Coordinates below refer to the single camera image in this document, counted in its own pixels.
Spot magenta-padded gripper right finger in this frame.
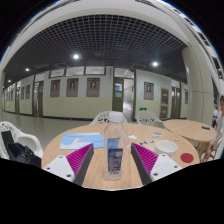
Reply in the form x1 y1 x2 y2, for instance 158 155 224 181
130 142 184 186

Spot framed wall portraits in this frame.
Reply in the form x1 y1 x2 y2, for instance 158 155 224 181
4 77 189 105

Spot flat round red coaster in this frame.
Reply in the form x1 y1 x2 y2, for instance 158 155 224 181
180 152 195 164

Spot white plastic chair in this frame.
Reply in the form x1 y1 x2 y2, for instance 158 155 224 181
0 120 44 160

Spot white mug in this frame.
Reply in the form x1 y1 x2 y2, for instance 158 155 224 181
154 139 179 159

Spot blue and white booklet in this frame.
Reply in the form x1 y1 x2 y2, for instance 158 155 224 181
59 132 105 150

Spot round ceiling lights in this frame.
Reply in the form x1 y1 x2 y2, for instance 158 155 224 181
23 52 161 73

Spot black bag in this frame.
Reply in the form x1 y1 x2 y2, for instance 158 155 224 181
0 130 42 168

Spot round wooden table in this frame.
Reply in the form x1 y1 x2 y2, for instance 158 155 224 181
162 119 218 158

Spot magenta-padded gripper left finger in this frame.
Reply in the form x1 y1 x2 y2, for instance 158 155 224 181
43 142 95 187

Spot person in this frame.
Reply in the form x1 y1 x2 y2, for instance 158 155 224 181
212 105 220 128
203 94 224 163

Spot clear plastic water bottle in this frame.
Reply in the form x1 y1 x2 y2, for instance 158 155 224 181
103 111 129 182

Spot white lattice-back chair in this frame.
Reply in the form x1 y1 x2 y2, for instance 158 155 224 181
89 110 129 125
136 110 165 128

